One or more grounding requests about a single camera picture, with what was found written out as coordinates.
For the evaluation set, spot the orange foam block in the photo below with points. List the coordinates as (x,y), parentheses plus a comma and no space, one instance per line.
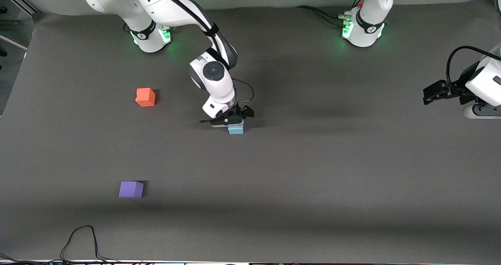
(145,97)

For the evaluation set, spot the purple foam block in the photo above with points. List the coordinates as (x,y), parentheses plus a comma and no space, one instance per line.
(130,190)

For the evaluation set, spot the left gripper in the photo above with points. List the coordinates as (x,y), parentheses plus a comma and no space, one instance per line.
(457,92)

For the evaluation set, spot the light blue foam block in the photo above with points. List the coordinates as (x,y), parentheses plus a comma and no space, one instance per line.
(236,130)

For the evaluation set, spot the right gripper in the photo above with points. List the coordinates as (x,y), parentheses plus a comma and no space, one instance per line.
(238,112)

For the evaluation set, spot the aluminium frame rail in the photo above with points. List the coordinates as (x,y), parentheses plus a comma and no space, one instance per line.
(21,2)

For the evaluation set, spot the dark grey table mat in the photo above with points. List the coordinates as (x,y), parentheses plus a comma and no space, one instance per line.
(274,179)

